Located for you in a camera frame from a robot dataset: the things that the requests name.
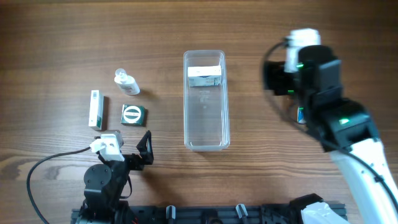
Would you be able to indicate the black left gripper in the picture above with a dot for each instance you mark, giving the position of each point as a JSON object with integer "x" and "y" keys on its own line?
{"x": 131, "y": 160}

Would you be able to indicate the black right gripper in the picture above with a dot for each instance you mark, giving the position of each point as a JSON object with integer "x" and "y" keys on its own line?
{"x": 275, "y": 79}

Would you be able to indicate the green Zam-Buk ointment box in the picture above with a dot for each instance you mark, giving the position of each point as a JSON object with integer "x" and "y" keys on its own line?
{"x": 133, "y": 115}

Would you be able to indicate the white Calamol lotion bottle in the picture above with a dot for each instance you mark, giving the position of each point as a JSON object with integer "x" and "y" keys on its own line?
{"x": 126, "y": 83}

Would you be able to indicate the white green medicine carton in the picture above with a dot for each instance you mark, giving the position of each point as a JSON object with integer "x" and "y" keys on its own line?
{"x": 96, "y": 110}

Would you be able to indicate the white blue medicine box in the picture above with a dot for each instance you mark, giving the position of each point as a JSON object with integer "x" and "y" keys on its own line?
{"x": 204, "y": 76}

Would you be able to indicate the clear plastic container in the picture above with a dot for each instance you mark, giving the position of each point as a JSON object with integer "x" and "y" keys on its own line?
{"x": 205, "y": 108}

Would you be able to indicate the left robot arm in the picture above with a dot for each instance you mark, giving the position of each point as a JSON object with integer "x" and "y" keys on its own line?
{"x": 104, "y": 184}

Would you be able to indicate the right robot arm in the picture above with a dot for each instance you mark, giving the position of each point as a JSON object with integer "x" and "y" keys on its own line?
{"x": 344, "y": 128}

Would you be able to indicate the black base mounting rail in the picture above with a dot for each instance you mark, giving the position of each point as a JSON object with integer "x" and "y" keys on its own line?
{"x": 205, "y": 213}

